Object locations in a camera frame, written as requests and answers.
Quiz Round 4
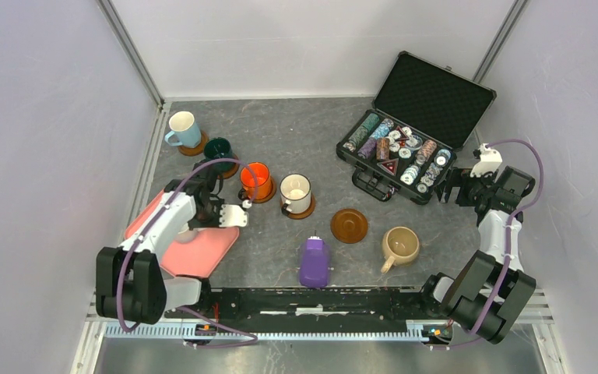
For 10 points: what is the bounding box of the dark green mug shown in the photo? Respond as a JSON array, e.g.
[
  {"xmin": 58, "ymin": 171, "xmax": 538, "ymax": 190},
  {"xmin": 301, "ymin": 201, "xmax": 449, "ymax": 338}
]
[{"xmin": 203, "ymin": 137, "xmax": 235, "ymax": 172}]

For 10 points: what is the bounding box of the orange mug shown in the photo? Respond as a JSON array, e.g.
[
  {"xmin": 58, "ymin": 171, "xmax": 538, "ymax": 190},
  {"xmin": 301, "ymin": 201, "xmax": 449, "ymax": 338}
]
[{"xmin": 238, "ymin": 162, "xmax": 272, "ymax": 201}]

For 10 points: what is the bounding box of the light blue mug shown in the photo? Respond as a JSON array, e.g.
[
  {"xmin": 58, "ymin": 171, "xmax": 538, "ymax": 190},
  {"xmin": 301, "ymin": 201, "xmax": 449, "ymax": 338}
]
[{"xmin": 164, "ymin": 111, "xmax": 202, "ymax": 148}]

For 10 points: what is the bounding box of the white mug dark handle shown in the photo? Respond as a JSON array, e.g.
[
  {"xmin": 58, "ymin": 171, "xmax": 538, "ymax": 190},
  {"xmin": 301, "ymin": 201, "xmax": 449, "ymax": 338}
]
[{"xmin": 280, "ymin": 174, "xmax": 312, "ymax": 213}]

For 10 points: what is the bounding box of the brown wooden coaster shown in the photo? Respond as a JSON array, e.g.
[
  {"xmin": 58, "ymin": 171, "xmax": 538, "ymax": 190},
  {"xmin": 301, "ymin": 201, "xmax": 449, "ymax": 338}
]
[
  {"xmin": 240, "ymin": 177, "xmax": 276, "ymax": 203},
  {"xmin": 220, "ymin": 155, "xmax": 240, "ymax": 179},
  {"xmin": 178, "ymin": 131, "xmax": 209, "ymax": 157},
  {"xmin": 280, "ymin": 195, "xmax": 316, "ymax": 220},
  {"xmin": 330, "ymin": 208, "xmax": 368, "ymax": 244}
]

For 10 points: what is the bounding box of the beige mug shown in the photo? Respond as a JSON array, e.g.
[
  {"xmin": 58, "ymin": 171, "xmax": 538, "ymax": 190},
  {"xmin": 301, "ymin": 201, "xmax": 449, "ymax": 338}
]
[{"xmin": 380, "ymin": 226, "xmax": 420, "ymax": 273}]

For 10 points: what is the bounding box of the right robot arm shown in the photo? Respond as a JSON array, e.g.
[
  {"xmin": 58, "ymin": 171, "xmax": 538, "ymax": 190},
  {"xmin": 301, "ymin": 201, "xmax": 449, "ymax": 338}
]
[{"xmin": 418, "ymin": 167, "xmax": 536, "ymax": 344}]

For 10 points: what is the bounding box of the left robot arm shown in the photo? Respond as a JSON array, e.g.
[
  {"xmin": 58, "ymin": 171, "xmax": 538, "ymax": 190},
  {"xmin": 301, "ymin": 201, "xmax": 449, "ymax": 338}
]
[{"xmin": 95, "ymin": 168, "xmax": 223, "ymax": 331}]

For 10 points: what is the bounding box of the pink tray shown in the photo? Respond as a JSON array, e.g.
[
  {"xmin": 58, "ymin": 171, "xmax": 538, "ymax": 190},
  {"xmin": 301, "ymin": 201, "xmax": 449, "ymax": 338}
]
[{"xmin": 124, "ymin": 189, "xmax": 240, "ymax": 280}]

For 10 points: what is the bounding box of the black poker chip case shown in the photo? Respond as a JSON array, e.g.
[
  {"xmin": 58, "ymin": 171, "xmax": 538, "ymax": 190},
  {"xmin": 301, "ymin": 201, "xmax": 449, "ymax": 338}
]
[{"xmin": 336, "ymin": 51, "xmax": 497, "ymax": 205}]

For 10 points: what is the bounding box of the red black triangle card box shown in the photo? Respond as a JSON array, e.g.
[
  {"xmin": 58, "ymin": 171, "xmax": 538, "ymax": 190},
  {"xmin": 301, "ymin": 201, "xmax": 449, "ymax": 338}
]
[{"xmin": 377, "ymin": 158, "xmax": 399, "ymax": 176}]

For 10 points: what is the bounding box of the purple plastic box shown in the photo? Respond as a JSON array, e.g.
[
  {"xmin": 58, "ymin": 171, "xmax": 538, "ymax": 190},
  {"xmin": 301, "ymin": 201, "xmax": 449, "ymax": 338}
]
[{"xmin": 298, "ymin": 235, "xmax": 330, "ymax": 288}]

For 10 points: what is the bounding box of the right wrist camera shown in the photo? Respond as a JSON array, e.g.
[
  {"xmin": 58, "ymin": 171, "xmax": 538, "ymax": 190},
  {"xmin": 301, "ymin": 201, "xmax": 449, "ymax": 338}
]
[{"xmin": 470, "ymin": 143, "xmax": 503, "ymax": 178}]

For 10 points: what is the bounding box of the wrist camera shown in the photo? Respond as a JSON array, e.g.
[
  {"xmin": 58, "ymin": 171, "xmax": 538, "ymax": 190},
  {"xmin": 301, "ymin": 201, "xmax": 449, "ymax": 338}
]
[
  {"xmin": 219, "ymin": 199, "xmax": 253, "ymax": 228},
  {"xmin": 470, "ymin": 143, "xmax": 503, "ymax": 178}
]

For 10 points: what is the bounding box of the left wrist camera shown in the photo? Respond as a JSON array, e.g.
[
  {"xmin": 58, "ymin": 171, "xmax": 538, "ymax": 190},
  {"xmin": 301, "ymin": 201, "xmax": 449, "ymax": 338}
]
[{"xmin": 219, "ymin": 199, "xmax": 253, "ymax": 228}]

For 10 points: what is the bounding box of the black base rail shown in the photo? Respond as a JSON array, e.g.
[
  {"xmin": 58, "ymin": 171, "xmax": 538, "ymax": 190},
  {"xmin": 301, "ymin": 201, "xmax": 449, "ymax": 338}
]
[{"xmin": 193, "ymin": 287, "xmax": 446, "ymax": 333}]

